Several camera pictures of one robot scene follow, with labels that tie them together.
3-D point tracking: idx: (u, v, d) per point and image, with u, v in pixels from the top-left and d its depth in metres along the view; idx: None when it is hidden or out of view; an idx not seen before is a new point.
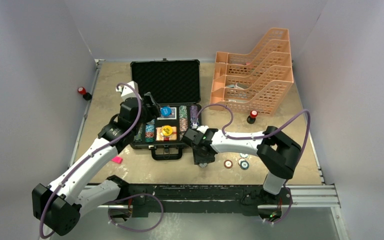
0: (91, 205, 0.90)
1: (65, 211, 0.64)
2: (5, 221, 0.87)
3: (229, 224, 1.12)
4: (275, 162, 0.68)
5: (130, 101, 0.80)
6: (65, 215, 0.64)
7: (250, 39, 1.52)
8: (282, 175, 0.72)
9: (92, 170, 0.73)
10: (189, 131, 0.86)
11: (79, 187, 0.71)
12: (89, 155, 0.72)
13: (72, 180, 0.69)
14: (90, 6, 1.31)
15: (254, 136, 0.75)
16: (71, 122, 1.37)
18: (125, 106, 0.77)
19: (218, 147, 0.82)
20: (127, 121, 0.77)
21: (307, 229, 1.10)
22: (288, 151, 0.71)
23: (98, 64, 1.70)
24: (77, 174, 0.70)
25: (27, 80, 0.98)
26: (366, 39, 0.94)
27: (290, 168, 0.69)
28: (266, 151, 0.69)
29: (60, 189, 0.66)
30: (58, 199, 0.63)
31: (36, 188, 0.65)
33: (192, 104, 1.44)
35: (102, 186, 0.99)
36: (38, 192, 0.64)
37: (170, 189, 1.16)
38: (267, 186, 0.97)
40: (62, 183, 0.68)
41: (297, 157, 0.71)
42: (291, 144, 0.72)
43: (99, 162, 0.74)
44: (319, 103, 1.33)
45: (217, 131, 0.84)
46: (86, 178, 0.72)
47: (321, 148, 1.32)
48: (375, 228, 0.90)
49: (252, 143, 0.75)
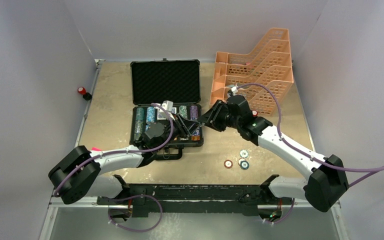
0: (94, 191, 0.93)
1: (88, 179, 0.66)
2: (4, 221, 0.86)
3: (229, 224, 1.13)
4: (322, 193, 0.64)
5: (153, 126, 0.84)
6: (85, 183, 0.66)
7: (250, 39, 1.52)
8: (315, 203, 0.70)
9: (119, 163, 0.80)
10: (245, 105, 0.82)
11: (106, 168, 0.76)
12: (125, 150, 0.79)
13: (107, 158, 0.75)
14: (90, 6, 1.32)
15: (313, 157, 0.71)
16: (71, 122, 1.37)
18: (148, 134, 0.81)
19: (265, 142, 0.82)
20: (150, 146, 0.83)
21: (307, 229, 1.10)
22: (337, 187, 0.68)
23: (98, 64, 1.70)
24: (112, 157, 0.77)
25: (27, 80, 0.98)
26: (365, 39, 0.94)
27: (328, 202, 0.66)
28: (321, 179, 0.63)
29: (97, 158, 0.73)
30: (92, 165, 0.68)
31: (78, 147, 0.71)
33: (193, 104, 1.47)
35: (110, 178, 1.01)
36: (78, 152, 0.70)
37: (170, 189, 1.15)
38: (278, 191, 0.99)
40: (101, 155, 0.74)
41: (339, 196, 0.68)
42: (343, 182, 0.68)
43: (127, 159, 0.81)
44: (320, 103, 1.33)
45: (271, 127, 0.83)
46: (112, 166, 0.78)
47: (320, 147, 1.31)
48: (375, 228, 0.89)
49: (307, 161, 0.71)
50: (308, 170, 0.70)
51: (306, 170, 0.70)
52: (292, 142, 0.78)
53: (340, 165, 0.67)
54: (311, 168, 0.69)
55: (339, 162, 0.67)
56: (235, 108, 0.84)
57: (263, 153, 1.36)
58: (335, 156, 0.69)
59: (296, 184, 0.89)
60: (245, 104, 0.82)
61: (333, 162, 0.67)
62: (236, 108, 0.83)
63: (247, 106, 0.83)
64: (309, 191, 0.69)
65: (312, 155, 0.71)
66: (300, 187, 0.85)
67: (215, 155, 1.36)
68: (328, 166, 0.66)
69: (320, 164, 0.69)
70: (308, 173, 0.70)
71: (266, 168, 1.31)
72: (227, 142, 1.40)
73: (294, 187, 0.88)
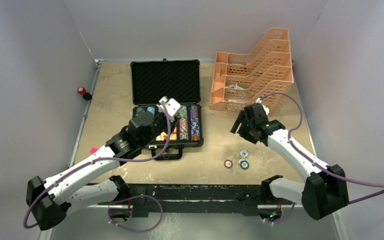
0: (82, 202, 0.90)
1: (46, 214, 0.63)
2: (5, 221, 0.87)
3: (229, 224, 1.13)
4: (317, 199, 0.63)
5: (139, 116, 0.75)
6: (48, 216, 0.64)
7: (250, 39, 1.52)
8: (309, 209, 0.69)
9: (89, 176, 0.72)
10: (258, 107, 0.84)
11: (70, 191, 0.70)
12: (89, 163, 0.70)
13: (66, 182, 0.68)
14: (90, 6, 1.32)
15: (315, 162, 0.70)
16: (71, 122, 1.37)
18: (134, 122, 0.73)
19: (274, 143, 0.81)
20: (135, 137, 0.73)
21: (308, 229, 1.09)
22: (334, 198, 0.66)
23: (98, 64, 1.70)
24: (72, 177, 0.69)
25: (27, 80, 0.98)
26: (365, 40, 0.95)
27: (321, 213, 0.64)
28: (318, 185, 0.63)
29: (52, 188, 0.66)
30: (44, 200, 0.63)
31: (32, 180, 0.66)
33: (193, 104, 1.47)
35: (100, 186, 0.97)
36: (32, 185, 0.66)
37: (170, 189, 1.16)
38: (279, 194, 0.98)
40: (56, 182, 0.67)
41: (336, 209, 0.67)
42: (342, 195, 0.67)
43: (97, 171, 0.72)
44: (320, 103, 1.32)
45: (283, 130, 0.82)
46: (80, 183, 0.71)
47: (320, 148, 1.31)
48: (376, 228, 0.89)
49: (309, 166, 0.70)
50: (306, 173, 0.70)
51: (305, 173, 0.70)
52: (299, 147, 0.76)
53: (342, 175, 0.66)
54: (310, 172, 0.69)
55: (340, 172, 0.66)
56: (249, 112, 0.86)
57: (263, 153, 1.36)
58: (338, 166, 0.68)
59: (297, 186, 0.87)
60: (258, 106, 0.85)
61: (335, 171, 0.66)
62: (249, 111, 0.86)
63: (261, 108, 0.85)
64: (306, 195, 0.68)
65: (315, 160, 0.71)
66: (297, 190, 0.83)
67: (215, 155, 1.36)
68: (328, 173, 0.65)
69: (320, 170, 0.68)
70: (306, 176, 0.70)
71: (266, 168, 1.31)
72: (227, 142, 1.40)
73: (291, 189, 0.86)
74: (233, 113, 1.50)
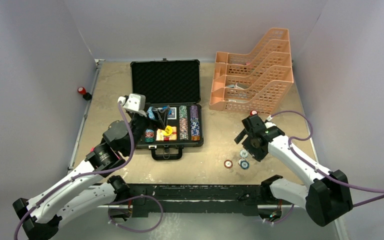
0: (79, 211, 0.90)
1: (33, 233, 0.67)
2: (4, 221, 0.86)
3: (230, 224, 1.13)
4: (321, 205, 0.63)
5: (113, 127, 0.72)
6: (35, 233, 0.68)
7: (250, 39, 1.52)
8: (314, 215, 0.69)
9: (72, 192, 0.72)
10: (255, 117, 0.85)
11: (55, 208, 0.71)
12: (69, 181, 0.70)
13: (46, 203, 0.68)
14: (90, 6, 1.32)
15: (317, 168, 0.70)
16: (71, 122, 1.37)
18: (108, 135, 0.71)
19: (275, 149, 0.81)
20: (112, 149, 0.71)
21: (308, 229, 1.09)
22: (339, 204, 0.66)
23: (98, 64, 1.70)
24: (53, 197, 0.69)
25: (27, 80, 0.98)
26: (365, 40, 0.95)
27: (326, 219, 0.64)
28: (322, 191, 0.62)
29: (33, 210, 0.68)
30: (27, 223, 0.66)
31: (17, 203, 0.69)
33: (193, 104, 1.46)
35: (95, 192, 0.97)
36: (17, 207, 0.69)
37: (170, 189, 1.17)
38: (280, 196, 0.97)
40: (37, 204, 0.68)
41: (341, 214, 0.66)
42: (346, 201, 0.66)
43: (79, 187, 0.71)
44: (320, 103, 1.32)
45: (283, 136, 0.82)
46: (64, 200, 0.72)
47: (320, 148, 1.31)
48: (375, 228, 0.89)
49: (311, 173, 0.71)
50: (309, 180, 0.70)
51: (308, 180, 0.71)
52: (301, 153, 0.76)
53: (345, 181, 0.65)
54: (313, 178, 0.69)
55: (343, 178, 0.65)
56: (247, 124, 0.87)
57: None
58: (341, 172, 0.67)
59: (296, 188, 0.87)
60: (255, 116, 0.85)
61: (338, 177, 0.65)
62: (247, 123, 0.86)
63: (259, 119, 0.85)
64: (310, 201, 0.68)
65: (317, 167, 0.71)
66: (298, 193, 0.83)
67: (215, 154, 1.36)
68: (331, 179, 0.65)
69: (323, 177, 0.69)
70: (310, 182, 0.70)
71: (265, 168, 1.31)
72: (227, 142, 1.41)
73: (292, 192, 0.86)
74: (233, 113, 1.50)
